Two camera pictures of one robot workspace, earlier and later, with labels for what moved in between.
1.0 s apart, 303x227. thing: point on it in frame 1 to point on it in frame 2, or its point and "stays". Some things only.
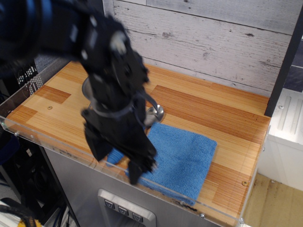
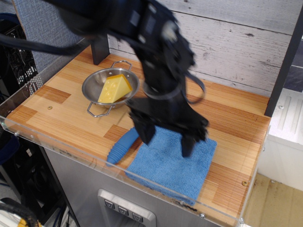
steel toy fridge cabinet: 99,197 stays
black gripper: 118,75 to 170,95
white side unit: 281,160 stays
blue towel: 183,161 stays
